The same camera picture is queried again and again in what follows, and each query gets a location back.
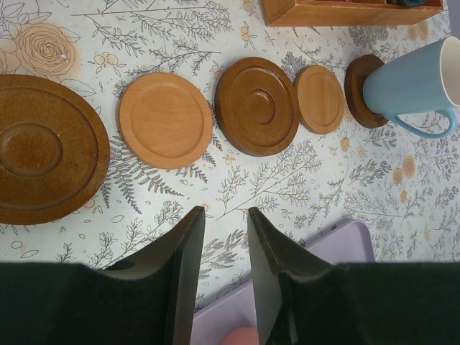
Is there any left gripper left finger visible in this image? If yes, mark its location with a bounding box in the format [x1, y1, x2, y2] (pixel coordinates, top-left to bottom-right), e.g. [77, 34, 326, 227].
[103, 206, 206, 344]

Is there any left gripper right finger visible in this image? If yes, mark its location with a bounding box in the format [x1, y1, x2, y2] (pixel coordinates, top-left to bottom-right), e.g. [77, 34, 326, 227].
[247, 207, 333, 344]

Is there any light wooden coaster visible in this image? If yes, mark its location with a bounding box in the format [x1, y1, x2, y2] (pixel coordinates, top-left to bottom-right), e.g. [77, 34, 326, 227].
[119, 73, 213, 170]
[295, 65, 345, 135]

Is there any dark wooden coaster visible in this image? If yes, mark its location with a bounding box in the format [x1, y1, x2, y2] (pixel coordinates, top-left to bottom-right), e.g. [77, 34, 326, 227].
[1, 74, 109, 225]
[344, 55, 388, 129]
[214, 57, 300, 157]

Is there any light blue cup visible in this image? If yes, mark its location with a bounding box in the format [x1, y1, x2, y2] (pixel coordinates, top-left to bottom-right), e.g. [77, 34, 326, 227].
[363, 36, 459, 139]

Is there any pink cup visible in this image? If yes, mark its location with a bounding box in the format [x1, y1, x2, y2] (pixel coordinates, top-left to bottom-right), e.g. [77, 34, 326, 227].
[219, 326, 259, 345]

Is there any lilac plastic tray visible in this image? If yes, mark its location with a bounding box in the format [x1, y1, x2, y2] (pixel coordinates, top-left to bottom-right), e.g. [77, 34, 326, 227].
[190, 220, 374, 344]

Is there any orange wooden compartment box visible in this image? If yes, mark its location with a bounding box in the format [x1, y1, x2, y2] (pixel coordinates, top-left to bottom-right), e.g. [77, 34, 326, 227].
[261, 0, 444, 27]

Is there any black rolled item green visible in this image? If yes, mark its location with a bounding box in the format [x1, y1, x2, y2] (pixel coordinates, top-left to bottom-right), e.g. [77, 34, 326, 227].
[386, 0, 427, 7]

